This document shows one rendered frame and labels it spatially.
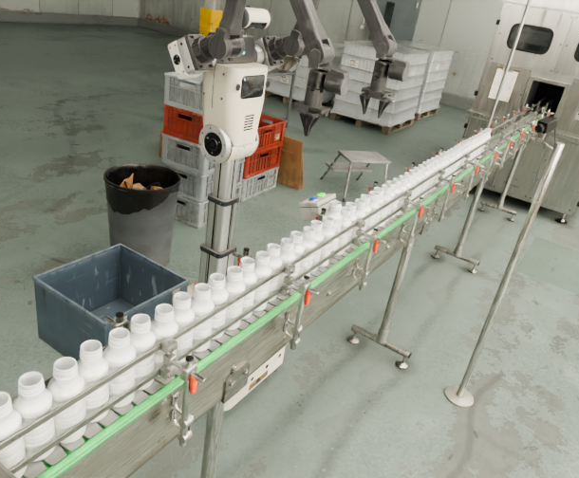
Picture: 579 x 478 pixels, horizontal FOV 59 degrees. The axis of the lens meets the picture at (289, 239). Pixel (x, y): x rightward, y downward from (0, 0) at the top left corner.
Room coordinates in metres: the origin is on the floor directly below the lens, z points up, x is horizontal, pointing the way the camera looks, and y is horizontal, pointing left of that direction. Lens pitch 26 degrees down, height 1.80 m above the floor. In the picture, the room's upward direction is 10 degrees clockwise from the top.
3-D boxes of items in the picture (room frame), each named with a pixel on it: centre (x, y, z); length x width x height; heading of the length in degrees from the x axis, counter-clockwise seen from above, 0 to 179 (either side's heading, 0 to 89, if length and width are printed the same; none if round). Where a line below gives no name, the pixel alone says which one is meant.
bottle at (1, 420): (0.56, 0.40, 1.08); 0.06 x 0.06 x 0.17
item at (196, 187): (3.88, 0.78, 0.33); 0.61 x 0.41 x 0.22; 157
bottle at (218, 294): (1.01, 0.15, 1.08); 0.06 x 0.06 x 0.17
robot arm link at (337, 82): (1.61, -0.04, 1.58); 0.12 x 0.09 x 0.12; 63
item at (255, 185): (4.54, 0.53, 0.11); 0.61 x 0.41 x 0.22; 154
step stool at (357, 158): (5.00, -0.54, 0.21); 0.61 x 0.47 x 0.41; 24
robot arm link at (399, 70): (1.99, -0.27, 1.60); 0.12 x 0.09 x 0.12; 61
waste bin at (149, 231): (2.85, 0.94, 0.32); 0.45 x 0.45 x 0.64
